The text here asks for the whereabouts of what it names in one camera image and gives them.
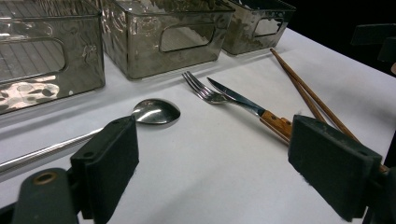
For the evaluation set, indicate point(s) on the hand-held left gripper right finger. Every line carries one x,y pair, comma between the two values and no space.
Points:
333,165

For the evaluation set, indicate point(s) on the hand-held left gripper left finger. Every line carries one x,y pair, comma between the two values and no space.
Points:
106,168

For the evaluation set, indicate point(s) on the brown wooden chopstick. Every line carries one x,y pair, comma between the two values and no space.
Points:
313,93
303,93

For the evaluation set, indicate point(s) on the steel spoon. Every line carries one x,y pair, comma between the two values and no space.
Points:
155,110

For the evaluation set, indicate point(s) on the clear smoky plastic bin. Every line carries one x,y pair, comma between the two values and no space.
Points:
46,46
243,37
146,59

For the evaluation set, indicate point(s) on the white table cover sheet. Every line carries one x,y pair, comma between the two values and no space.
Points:
218,171

